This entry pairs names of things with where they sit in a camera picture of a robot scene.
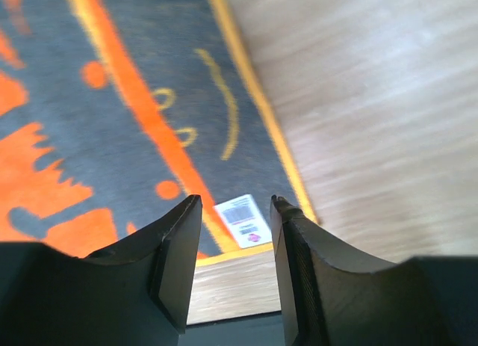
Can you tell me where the grey orange towel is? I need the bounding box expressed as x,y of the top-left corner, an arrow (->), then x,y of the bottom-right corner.
1,0 -> 315,266

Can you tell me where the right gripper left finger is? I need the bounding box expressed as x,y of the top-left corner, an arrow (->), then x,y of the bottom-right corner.
1,195 -> 202,345

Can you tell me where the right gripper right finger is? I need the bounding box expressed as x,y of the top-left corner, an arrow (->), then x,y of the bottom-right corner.
270,197 -> 477,345

